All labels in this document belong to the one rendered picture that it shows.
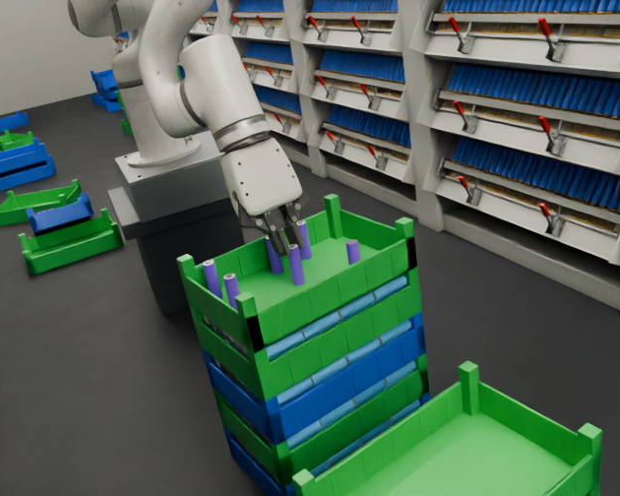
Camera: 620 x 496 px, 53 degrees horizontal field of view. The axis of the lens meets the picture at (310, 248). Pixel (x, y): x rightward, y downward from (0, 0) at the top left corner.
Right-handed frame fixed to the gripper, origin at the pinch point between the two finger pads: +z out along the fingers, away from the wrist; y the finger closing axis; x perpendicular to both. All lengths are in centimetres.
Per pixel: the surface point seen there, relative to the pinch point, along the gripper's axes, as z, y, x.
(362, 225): 3.0, -14.8, -1.8
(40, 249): -26, 15, -148
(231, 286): 2.9, 11.6, 1.4
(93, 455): 24, 34, -42
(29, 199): -53, 5, -200
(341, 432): 30.4, 3.7, -1.3
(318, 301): 9.2, 3.6, 8.6
